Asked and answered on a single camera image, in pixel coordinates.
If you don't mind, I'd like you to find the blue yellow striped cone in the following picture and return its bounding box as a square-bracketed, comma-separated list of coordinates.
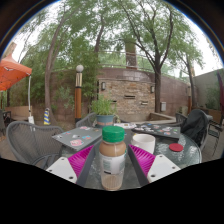
[43, 107, 52, 126]

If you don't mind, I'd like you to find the green plant in blue pot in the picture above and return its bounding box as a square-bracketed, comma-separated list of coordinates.
[89, 94, 118, 129]

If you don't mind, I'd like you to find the slanting thin-trunk tree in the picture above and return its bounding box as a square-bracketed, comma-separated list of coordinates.
[19, 0, 111, 124]

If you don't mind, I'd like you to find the white ceramic mug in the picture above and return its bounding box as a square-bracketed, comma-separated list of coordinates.
[130, 133, 156, 155]

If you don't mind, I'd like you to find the green-capped brown drink bottle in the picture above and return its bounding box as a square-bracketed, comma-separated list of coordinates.
[98, 125, 128, 192]

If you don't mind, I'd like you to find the grey laptop with stickers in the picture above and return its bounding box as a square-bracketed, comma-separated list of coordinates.
[51, 125, 104, 148]

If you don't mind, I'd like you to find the dark metal patio chair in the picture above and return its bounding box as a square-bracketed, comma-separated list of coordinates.
[208, 114, 224, 148]

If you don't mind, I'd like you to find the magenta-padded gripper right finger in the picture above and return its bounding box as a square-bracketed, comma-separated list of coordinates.
[127, 143, 182, 187]

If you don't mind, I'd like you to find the orange canopy on white pole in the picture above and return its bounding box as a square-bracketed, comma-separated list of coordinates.
[0, 53, 36, 125]

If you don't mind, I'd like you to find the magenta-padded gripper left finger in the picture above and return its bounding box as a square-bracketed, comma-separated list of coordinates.
[45, 144, 101, 187]

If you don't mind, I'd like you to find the black jacket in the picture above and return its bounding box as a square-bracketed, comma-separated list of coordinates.
[180, 108, 210, 148]

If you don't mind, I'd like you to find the flat round red coaster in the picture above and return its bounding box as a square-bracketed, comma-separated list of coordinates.
[168, 142, 184, 153]

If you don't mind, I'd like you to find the forked dark-trunk tree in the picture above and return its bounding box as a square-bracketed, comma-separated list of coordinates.
[109, 0, 201, 114]

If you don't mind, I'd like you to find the dark wicker patio chair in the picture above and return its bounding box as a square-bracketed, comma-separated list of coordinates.
[0, 109, 13, 128]

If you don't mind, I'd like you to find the white printed booklet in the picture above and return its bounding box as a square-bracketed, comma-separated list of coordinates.
[113, 122, 138, 130]

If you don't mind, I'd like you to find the globe-topped wooden lamp post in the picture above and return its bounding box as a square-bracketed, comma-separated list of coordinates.
[74, 64, 85, 124]

